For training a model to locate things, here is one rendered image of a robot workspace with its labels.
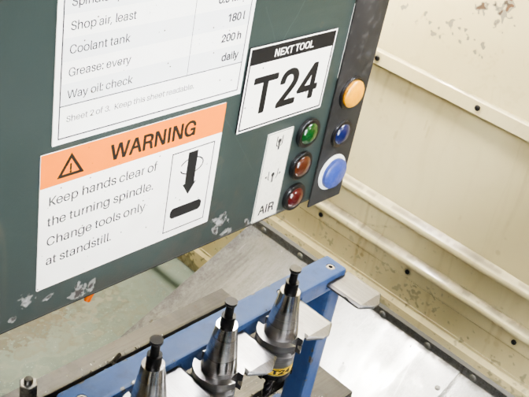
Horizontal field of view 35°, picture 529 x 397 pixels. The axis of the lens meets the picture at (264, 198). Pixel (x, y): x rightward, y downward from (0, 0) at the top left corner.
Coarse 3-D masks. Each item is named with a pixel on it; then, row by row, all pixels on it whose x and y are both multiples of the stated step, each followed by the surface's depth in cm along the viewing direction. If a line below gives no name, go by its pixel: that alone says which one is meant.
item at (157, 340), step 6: (150, 336) 89; (156, 336) 89; (150, 342) 88; (156, 342) 88; (162, 342) 89; (150, 348) 89; (156, 348) 89; (150, 354) 90; (156, 354) 89; (162, 354) 90; (150, 360) 89; (156, 360) 89; (150, 366) 90; (156, 366) 90
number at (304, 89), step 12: (300, 60) 65; (312, 60) 66; (324, 60) 67; (288, 72) 65; (300, 72) 66; (312, 72) 67; (288, 84) 65; (300, 84) 67; (312, 84) 68; (276, 96) 65; (288, 96) 66; (300, 96) 67; (312, 96) 69; (276, 108) 66; (288, 108) 67
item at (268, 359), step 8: (240, 336) 108; (248, 336) 108; (240, 344) 107; (248, 344) 107; (256, 344) 107; (240, 352) 106; (248, 352) 106; (256, 352) 106; (264, 352) 106; (248, 360) 105; (256, 360) 105; (264, 360) 105; (272, 360) 106; (248, 368) 104; (256, 368) 104; (264, 368) 104; (272, 368) 105; (248, 376) 103
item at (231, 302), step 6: (228, 300) 96; (234, 300) 96; (228, 306) 96; (234, 306) 96; (222, 312) 98; (228, 312) 96; (222, 318) 97; (228, 318) 97; (234, 318) 97; (222, 324) 97; (228, 324) 97; (234, 324) 98
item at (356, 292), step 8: (336, 280) 122; (344, 280) 122; (352, 280) 122; (360, 280) 122; (336, 288) 120; (344, 288) 120; (352, 288) 121; (360, 288) 121; (368, 288) 121; (344, 296) 119; (352, 296) 119; (360, 296) 119; (368, 296) 120; (376, 296) 120; (352, 304) 118; (360, 304) 118; (368, 304) 118; (376, 304) 119
